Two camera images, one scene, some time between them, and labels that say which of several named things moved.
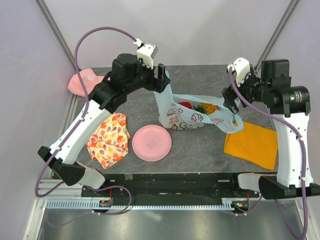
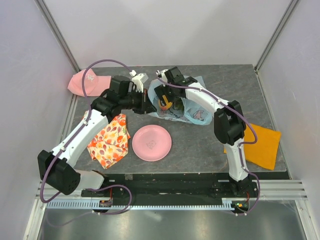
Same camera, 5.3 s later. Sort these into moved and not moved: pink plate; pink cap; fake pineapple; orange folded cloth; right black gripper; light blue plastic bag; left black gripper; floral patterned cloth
Moved: left black gripper; fake pineapple; light blue plastic bag; right black gripper
Not moved: pink plate; floral patterned cloth; pink cap; orange folded cloth
